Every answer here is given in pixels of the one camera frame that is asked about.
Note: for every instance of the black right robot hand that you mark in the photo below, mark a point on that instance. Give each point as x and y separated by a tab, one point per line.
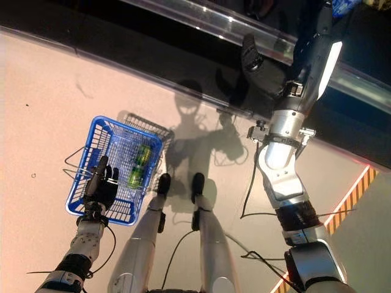
311	61

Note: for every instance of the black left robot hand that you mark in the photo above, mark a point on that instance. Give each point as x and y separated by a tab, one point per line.
102	192

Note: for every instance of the blue plastic shopping basket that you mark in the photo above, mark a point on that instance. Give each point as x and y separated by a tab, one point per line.
122	220

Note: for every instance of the dark Pepsi bottle blue cap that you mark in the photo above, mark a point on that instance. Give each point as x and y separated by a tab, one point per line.
342	6

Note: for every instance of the green Sprite bottle yellow cap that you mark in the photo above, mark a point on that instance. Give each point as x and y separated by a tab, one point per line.
139	175

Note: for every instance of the yellow black hazard tape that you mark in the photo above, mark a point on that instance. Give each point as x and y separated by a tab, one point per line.
351	195

